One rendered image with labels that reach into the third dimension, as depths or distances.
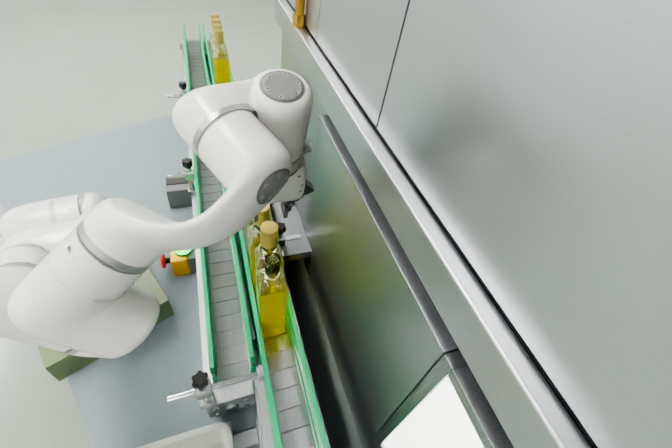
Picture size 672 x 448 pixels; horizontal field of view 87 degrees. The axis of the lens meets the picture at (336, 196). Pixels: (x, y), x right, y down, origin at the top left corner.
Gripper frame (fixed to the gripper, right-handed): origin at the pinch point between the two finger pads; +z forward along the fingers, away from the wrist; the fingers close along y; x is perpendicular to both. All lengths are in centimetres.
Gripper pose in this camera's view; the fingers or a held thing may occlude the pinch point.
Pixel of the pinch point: (269, 208)
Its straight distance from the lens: 64.6
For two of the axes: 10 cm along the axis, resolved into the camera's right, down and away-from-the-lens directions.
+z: -2.1, 5.1, 8.3
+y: -9.4, 1.2, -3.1
